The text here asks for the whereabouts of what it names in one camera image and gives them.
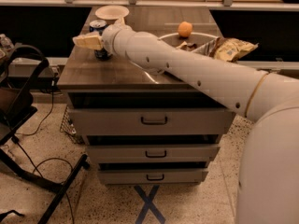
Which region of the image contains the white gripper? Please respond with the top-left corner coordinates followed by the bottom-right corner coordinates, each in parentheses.
top-left (73, 17), bottom-right (131, 56)

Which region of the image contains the blue pepsi can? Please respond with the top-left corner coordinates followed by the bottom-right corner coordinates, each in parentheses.
top-left (89, 20), bottom-right (111, 61)

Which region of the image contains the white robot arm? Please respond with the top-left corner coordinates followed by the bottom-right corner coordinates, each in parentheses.
top-left (73, 21), bottom-right (299, 224)

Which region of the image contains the white paper bowl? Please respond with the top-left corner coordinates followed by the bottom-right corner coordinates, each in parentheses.
top-left (95, 6), bottom-right (129, 21)

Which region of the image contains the orange fruit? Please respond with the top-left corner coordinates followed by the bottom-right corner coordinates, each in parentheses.
top-left (178, 21), bottom-right (192, 37)

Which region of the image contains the top grey drawer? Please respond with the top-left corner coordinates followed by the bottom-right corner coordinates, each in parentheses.
top-left (69, 108), bottom-right (235, 136)

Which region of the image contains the grey drawer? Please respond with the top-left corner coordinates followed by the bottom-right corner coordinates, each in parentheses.
top-left (69, 108), bottom-right (235, 136)
top-left (87, 144), bottom-right (220, 163)
top-left (97, 168), bottom-right (208, 185)

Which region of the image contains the black metal stand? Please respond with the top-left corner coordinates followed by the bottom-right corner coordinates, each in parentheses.
top-left (0, 44), bottom-right (90, 224)

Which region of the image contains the grey drawer cabinet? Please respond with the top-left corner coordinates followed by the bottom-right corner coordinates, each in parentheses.
top-left (56, 5), bottom-right (249, 186)

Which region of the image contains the crumpled chip bag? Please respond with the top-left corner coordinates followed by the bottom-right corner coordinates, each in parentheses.
top-left (178, 37), bottom-right (258, 63)

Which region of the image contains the middle grey drawer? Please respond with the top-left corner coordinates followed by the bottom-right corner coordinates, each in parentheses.
top-left (87, 144), bottom-right (220, 163)

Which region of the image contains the bottom grey drawer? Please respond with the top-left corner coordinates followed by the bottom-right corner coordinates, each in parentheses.
top-left (97, 168), bottom-right (208, 185)

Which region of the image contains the wire mesh basket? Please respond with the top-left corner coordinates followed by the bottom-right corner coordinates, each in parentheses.
top-left (60, 107), bottom-right (84, 145)

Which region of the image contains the black floor cable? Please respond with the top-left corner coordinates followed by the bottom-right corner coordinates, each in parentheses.
top-left (13, 73), bottom-right (76, 224)

